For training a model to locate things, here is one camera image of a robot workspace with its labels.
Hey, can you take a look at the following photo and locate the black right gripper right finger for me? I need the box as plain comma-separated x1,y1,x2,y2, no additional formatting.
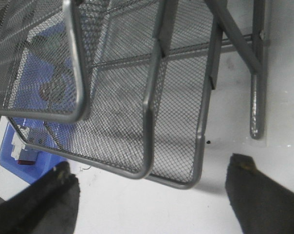
225,154,294,234

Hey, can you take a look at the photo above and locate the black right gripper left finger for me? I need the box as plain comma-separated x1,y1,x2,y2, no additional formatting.
0,161,80,234

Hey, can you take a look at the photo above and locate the red emergency stop button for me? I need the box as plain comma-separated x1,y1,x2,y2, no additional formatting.
25,33,71,103

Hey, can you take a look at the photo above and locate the silver mesh tray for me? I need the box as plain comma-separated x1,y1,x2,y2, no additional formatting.
148,0,223,190
0,0,90,123
9,0,178,179

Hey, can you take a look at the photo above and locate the blue plastic tray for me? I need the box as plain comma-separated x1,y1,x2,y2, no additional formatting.
0,21,72,185

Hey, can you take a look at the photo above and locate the white terminal block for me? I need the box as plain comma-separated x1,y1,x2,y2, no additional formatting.
11,132,38,166

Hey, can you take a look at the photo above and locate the silver mesh top tray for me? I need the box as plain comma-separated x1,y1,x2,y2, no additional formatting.
0,0,90,123

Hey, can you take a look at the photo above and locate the silver mesh bottom tray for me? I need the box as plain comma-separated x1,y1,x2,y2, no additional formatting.
148,0,223,190

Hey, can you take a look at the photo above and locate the grey metal rack frame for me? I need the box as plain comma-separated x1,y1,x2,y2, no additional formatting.
205,0,267,140

